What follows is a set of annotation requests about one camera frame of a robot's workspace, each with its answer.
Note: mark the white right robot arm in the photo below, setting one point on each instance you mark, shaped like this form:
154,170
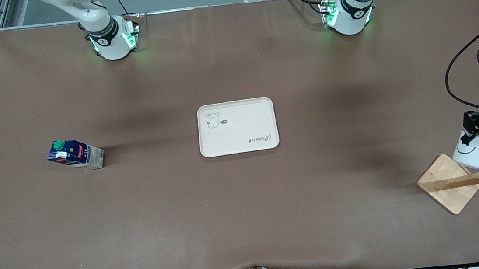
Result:
107,37

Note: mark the wooden mug stand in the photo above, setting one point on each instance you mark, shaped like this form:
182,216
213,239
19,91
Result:
446,185

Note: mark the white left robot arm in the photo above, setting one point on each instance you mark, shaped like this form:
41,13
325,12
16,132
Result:
351,14

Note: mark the white rabbit print tray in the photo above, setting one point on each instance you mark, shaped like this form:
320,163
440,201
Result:
239,128

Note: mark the blue milk carton green cap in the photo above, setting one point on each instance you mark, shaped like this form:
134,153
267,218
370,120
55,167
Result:
79,154

